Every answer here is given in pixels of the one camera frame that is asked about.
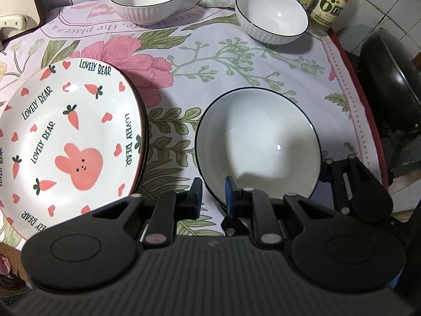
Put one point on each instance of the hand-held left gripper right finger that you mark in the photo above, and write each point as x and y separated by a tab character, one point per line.
230	197

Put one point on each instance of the white plate with black rim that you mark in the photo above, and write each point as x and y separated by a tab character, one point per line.
144	121

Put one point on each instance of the black gas stove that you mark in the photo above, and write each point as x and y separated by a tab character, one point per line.
404	164

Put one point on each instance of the rabbit print plate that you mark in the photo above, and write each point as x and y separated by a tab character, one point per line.
65	131

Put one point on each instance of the floral tablecloth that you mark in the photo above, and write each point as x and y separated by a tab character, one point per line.
230	72

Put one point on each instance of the black pot with glass lid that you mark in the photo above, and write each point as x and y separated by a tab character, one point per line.
391	82

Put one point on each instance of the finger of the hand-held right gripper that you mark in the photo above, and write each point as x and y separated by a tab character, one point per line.
342	177

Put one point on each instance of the clear vinegar bottle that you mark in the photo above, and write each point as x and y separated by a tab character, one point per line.
329	6

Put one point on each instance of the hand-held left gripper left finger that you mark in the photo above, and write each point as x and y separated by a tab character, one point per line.
196	200

